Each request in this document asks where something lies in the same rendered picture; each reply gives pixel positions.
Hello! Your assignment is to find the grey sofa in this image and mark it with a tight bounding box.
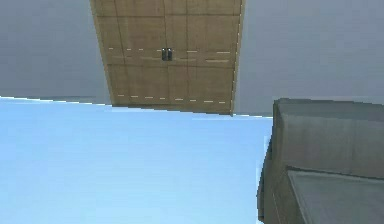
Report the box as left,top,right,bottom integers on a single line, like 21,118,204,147
256,97,384,224

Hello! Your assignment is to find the brown wooden double door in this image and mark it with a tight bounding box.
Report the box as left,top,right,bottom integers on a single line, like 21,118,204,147
89,0,247,116

